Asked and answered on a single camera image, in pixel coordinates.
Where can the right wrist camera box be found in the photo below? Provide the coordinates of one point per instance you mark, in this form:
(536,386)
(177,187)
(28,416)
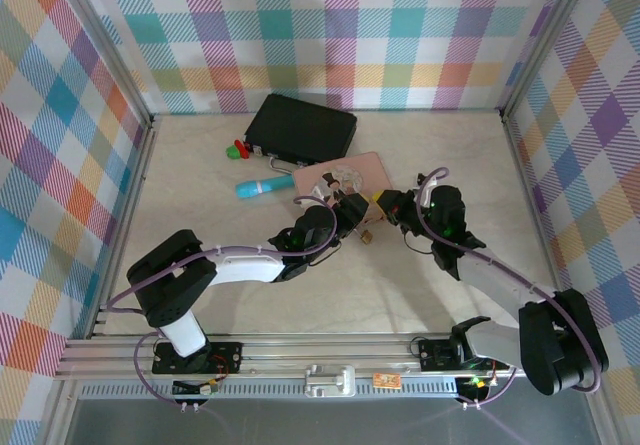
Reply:
(397,202)

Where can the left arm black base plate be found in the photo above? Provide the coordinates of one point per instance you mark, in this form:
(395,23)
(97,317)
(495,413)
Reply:
(225,355)

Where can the orange sticker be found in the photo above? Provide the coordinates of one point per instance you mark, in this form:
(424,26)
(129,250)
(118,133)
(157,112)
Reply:
(387,380)

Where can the aluminium side rail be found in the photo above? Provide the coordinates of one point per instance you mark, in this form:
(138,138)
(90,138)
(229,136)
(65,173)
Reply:
(127,215)
(530,205)

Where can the black hard case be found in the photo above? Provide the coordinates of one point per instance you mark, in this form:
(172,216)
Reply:
(300,125)

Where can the small connector board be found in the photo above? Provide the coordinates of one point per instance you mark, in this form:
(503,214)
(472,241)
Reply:
(197,389)
(475,386)

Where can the aluminium frame post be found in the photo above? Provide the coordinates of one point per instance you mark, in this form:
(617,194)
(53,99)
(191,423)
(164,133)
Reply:
(107,47)
(545,40)

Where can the blue toy microphone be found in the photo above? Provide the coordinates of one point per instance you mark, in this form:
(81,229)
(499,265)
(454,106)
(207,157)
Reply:
(260,186)

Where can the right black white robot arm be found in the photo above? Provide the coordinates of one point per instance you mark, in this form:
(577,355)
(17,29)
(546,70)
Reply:
(560,345)

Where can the pink tin box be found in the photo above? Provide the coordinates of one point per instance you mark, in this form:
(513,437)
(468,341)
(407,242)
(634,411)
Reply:
(360,170)

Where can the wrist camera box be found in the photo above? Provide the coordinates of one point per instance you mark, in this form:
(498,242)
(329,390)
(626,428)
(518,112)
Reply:
(354,207)
(397,202)

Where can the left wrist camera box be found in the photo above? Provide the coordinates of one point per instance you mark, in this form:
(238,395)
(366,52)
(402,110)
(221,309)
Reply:
(354,207)

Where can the red green toy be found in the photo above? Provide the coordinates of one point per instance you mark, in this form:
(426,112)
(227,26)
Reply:
(236,150)

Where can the aluminium mounting rail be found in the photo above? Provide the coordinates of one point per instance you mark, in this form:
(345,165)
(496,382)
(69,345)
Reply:
(325,352)

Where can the grey panel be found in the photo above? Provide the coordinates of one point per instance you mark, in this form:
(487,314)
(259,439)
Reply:
(325,422)

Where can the silver latch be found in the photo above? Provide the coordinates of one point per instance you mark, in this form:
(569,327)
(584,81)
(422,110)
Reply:
(327,381)

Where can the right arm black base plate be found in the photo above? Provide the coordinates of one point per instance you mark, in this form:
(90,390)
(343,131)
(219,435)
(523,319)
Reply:
(435,355)

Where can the perforated metal strip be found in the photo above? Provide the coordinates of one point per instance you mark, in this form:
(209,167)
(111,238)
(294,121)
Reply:
(275,390)

